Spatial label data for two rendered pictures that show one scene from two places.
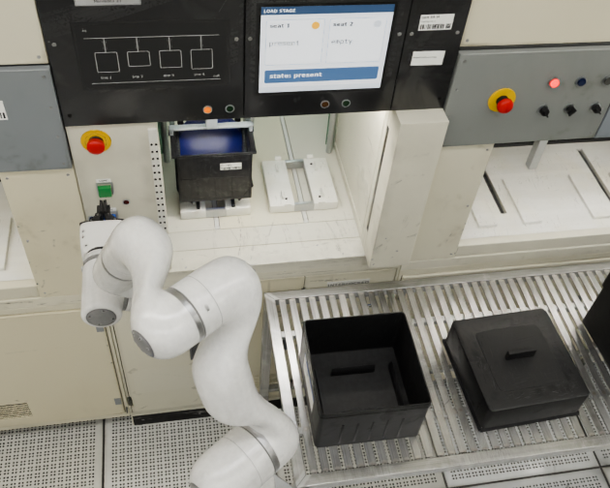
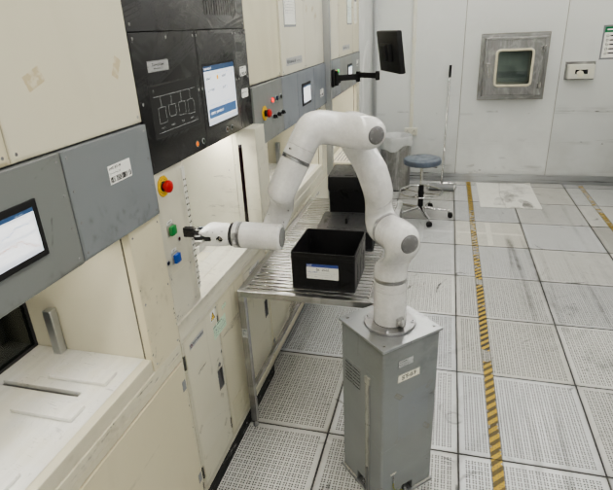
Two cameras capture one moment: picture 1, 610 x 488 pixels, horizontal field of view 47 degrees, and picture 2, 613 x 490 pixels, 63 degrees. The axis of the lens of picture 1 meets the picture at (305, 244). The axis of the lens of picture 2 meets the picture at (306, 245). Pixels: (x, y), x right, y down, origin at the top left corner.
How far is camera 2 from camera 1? 1.74 m
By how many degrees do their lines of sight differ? 53
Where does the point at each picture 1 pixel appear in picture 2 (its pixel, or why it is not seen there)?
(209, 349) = (369, 156)
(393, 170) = (258, 161)
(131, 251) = (325, 119)
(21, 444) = not seen: outside the picture
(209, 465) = (400, 226)
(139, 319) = (370, 121)
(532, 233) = not seen: hidden behind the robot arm
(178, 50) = (184, 101)
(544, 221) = not seen: hidden behind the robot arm
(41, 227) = (150, 284)
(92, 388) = (188, 472)
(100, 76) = (161, 126)
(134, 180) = (179, 216)
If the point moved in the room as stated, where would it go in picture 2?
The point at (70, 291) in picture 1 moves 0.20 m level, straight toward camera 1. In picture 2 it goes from (167, 352) to (227, 350)
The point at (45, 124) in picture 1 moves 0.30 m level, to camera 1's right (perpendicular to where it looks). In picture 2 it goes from (147, 174) to (211, 152)
